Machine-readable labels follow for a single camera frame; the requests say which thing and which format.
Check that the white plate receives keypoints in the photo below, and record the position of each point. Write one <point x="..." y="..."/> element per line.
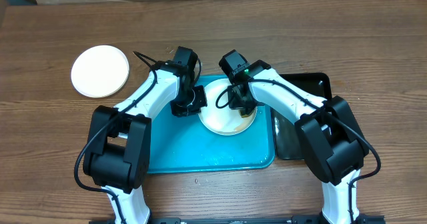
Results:
<point x="100" y="71"/>
<point x="222" y="121"/>

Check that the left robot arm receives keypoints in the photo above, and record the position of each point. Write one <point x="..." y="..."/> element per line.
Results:
<point x="115" y="158"/>

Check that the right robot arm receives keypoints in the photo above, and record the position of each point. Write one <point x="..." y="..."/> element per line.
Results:
<point x="330" y="138"/>

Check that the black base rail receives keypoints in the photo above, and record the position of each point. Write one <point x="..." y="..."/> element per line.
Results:
<point x="296" y="219"/>

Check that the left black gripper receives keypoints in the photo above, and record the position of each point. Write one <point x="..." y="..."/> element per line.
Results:
<point x="202" y="102"/>

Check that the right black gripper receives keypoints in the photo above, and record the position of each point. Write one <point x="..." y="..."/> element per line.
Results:
<point x="237" y="104"/>

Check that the green yellow sponge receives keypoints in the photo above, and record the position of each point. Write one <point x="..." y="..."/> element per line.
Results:
<point x="244" y="115"/>

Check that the teal plastic tray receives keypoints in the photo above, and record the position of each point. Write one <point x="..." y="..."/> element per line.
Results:
<point x="184" y="144"/>

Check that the black rectangular water tray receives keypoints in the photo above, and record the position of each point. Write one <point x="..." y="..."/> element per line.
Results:
<point x="285" y="139"/>

